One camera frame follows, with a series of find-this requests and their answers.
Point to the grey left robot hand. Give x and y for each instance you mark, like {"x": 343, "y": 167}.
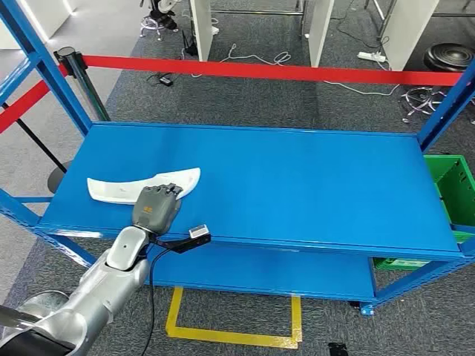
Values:
{"x": 154, "y": 211}

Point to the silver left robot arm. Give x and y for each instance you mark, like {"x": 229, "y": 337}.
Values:
{"x": 93, "y": 295}

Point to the white power strip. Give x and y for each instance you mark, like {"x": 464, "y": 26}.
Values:
{"x": 371, "y": 56}

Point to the green plastic crate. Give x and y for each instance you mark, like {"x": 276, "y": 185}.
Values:
{"x": 456, "y": 186}

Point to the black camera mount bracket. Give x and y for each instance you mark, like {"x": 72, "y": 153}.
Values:
{"x": 178, "y": 244}

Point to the red barrier belt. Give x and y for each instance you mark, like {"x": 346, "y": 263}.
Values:
{"x": 22, "y": 105}
{"x": 260, "y": 70}

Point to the black wifi router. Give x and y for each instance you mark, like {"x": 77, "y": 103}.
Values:
{"x": 191, "y": 49}

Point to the black floor equipment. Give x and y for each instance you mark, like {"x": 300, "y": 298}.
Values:
{"x": 163, "y": 20}

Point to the chrome stool base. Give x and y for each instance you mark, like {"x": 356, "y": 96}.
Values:
{"x": 423, "y": 99}

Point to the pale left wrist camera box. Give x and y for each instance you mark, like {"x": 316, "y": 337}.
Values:
{"x": 198, "y": 231}

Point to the blue metal shelf rack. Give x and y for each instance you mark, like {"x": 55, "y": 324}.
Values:
{"x": 260, "y": 186}

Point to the white partition panel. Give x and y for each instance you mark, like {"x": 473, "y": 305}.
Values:
{"x": 202, "y": 29}
{"x": 319, "y": 34}
{"x": 406, "y": 34}

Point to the white curved plastic part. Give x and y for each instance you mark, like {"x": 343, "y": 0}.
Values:
{"x": 118, "y": 189}

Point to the black power adapter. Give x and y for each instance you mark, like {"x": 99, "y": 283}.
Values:
{"x": 166, "y": 81}

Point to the chrome chair base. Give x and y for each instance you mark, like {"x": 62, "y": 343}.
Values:
{"x": 150, "y": 22}

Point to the round base pole stand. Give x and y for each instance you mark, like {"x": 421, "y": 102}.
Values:
{"x": 59, "y": 179}

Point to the black stanchion post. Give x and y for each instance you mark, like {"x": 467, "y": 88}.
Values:
{"x": 79, "y": 73}

